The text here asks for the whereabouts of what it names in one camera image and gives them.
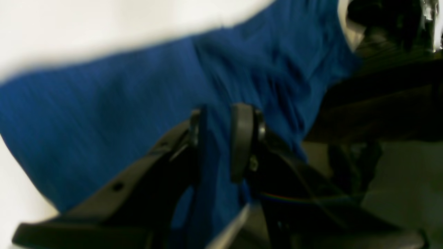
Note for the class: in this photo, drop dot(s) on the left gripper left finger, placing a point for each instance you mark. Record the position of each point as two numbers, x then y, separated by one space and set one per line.
135 209

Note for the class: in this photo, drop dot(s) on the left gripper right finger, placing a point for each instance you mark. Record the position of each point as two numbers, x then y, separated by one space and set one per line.
302 209

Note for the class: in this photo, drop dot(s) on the blue long-sleeve T-shirt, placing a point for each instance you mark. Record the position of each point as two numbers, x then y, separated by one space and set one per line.
74 128

